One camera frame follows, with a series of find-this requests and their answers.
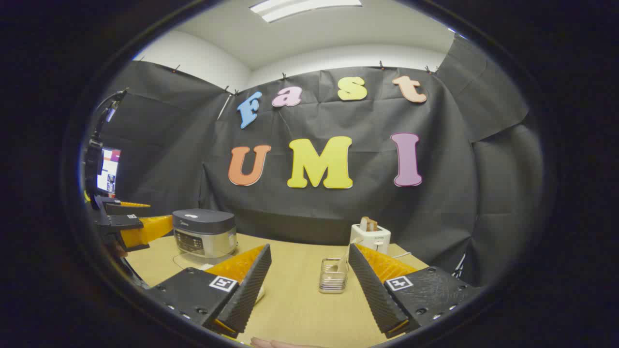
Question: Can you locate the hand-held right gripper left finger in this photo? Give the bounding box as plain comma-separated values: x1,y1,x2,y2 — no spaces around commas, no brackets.
145,243,272,339

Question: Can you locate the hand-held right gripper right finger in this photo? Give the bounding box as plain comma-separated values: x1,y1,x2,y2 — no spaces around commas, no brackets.
348,243,484,339

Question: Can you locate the metal wire chopstick holder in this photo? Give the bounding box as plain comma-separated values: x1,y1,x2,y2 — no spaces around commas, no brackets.
318,258,350,294

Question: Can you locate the wooden spoon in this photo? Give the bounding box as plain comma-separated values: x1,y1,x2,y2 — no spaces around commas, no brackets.
329,237,362,276

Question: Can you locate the grey silver rice cooker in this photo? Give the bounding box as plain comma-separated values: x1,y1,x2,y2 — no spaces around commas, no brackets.
172,209,238,259

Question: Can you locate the computer monitor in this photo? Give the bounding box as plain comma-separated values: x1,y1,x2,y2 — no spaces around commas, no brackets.
96,147,121,195

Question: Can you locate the clear glass bowl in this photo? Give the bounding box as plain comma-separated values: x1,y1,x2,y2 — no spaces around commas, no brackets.
173,249,265,304

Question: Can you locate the white toaster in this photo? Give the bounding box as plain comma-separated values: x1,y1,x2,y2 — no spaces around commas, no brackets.
350,223,391,256

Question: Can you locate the black backdrop cloth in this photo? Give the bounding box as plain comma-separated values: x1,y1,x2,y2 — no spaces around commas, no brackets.
94,36,545,288

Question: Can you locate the ceiling light panel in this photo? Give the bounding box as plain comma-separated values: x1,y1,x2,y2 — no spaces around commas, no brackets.
249,0,362,23

